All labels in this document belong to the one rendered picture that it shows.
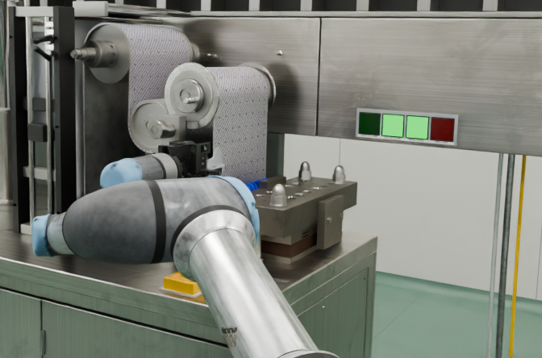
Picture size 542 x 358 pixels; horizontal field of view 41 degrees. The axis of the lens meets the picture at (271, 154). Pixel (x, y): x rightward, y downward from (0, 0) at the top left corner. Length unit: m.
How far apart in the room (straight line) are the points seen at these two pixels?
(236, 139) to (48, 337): 0.60
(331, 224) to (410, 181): 2.59
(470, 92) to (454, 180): 2.49
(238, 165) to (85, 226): 0.76
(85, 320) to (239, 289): 0.77
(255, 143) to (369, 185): 2.62
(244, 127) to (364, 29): 0.38
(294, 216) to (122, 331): 0.42
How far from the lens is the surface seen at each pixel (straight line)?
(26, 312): 1.71
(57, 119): 1.72
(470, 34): 1.72
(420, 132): 1.75
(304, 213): 1.60
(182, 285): 1.39
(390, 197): 4.32
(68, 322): 1.62
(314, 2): 1.88
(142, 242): 0.97
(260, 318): 0.82
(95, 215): 0.99
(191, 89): 1.61
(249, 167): 1.76
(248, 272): 0.88
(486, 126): 1.72
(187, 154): 1.51
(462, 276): 4.29
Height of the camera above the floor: 1.36
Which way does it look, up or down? 8 degrees down
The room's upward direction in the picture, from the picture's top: 2 degrees clockwise
